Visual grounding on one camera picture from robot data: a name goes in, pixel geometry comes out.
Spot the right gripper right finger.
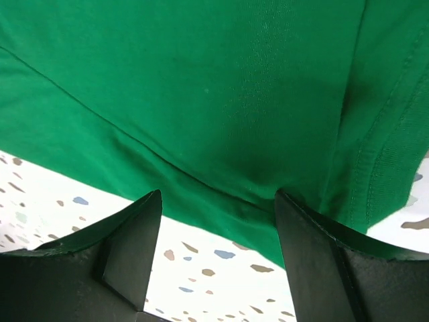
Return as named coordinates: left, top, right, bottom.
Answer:
left=275, top=191, right=428, bottom=322

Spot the green t shirt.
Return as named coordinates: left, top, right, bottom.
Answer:
left=1, top=1, right=428, bottom=265

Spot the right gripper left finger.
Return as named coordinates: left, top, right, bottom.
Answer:
left=1, top=191, right=162, bottom=321

